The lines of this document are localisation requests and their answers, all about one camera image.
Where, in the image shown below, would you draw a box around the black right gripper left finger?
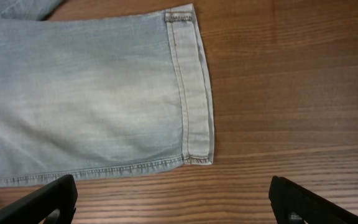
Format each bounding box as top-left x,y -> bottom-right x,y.
0,174 -> 78,224

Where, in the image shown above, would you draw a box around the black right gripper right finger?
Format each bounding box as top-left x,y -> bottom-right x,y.
268,176 -> 358,224

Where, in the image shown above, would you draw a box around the light blue denim shorts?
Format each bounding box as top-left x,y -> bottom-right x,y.
0,0 -> 214,187

